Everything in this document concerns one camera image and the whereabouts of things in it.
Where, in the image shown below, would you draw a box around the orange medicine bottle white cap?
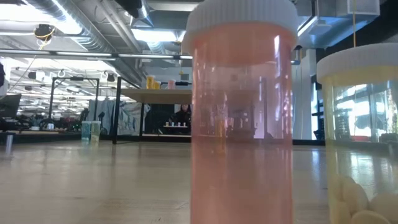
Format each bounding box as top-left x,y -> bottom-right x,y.
216,115 -> 228,156

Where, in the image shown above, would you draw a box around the person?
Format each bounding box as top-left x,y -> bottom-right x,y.
169,104 -> 192,127

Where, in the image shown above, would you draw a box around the white round pill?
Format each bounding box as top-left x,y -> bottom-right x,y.
341,182 -> 370,215
349,210 -> 393,224
368,192 -> 398,220

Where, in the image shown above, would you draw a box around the wooden shelf black metal legs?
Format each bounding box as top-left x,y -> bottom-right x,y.
112,76 -> 193,145

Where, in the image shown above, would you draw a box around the black metal rack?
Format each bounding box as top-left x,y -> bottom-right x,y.
48,76 -> 100,121

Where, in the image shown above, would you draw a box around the black monitor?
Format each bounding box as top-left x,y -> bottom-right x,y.
0,93 -> 22,118

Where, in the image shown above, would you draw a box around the black ceiling device yellow cable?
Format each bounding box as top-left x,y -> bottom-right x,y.
33,24 -> 57,41

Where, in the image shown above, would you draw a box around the white patterned sheet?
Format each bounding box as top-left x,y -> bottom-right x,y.
88,98 -> 150,136

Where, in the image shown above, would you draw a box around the yellow hanging cord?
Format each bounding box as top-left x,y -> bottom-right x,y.
352,0 -> 356,48

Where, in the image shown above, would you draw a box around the long ceiling light bar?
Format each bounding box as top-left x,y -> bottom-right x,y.
0,48 -> 193,60

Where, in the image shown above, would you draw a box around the green medicine bottle white cap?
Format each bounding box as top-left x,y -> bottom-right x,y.
90,120 -> 102,143

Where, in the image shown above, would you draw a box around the teal medicine bottle white cap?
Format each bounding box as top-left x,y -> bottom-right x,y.
81,121 -> 92,142

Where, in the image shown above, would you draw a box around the silver metal post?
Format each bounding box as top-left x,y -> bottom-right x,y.
4,133 -> 14,156

